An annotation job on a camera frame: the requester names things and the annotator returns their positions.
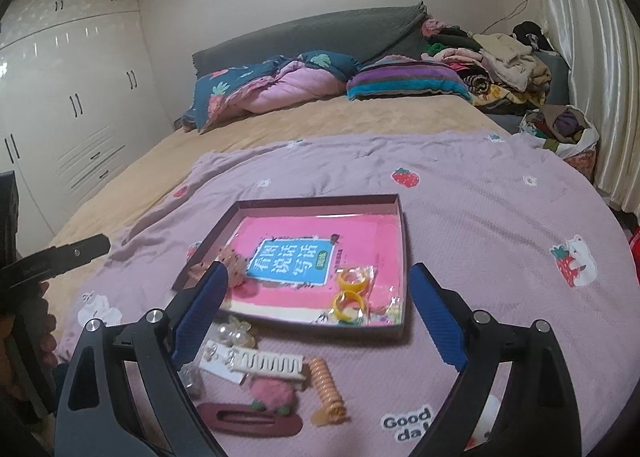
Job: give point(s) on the pink plush hair clip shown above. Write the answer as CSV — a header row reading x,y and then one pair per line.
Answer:
x,y
270,394

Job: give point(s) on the maroon hair clip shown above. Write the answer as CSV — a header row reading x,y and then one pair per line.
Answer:
x,y
280,427

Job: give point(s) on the blue pink strawberry quilt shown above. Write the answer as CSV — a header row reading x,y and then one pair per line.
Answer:
x,y
270,82

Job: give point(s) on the pile of clothes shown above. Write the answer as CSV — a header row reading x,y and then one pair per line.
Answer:
x,y
500,62

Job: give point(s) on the cream curtain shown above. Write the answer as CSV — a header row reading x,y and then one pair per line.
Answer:
x,y
590,37

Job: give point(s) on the bag of clothes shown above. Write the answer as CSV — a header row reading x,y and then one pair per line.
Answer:
x,y
560,129

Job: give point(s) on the white wardrobe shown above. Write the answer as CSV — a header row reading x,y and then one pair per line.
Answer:
x,y
65,87

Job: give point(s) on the pink book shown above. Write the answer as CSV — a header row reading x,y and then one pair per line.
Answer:
x,y
300,297

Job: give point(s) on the pearl flower hair clip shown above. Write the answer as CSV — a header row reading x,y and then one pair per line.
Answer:
x,y
235,332

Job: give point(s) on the white wavy hair clip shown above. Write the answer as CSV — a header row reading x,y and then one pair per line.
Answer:
x,y
265,364

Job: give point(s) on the person's left hand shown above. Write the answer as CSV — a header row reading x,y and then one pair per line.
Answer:
x,y
47,337

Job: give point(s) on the blue card with hair clips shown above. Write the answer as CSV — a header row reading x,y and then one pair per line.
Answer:
x,y
220,366

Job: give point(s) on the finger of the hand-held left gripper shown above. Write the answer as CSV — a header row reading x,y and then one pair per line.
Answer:
x,y
75,253

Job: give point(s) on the striped fleece blanket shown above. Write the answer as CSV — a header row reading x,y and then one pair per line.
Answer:
x,y
405,79

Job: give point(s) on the beige bedsheet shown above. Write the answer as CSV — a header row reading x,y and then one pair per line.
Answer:
x,y
310,122

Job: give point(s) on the purple strawberry print blanket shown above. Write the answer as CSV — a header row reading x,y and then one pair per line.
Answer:
x,y
500,217

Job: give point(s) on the small translucent plastic box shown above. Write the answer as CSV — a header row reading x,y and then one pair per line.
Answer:
x,y
192,382

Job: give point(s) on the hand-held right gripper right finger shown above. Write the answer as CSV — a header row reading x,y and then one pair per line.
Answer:
x,y
440,317

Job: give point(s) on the pink brown bear hair clip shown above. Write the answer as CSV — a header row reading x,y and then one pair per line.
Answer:
x,y
234,261

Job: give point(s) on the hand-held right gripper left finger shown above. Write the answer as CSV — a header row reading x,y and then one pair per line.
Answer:
x,y
200,317

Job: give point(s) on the shallow maroon cardboard box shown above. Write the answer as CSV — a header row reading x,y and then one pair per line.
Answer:
x,y
310,207

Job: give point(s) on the bagged yellow toy rings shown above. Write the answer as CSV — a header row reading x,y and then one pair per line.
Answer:
x,y
350,282

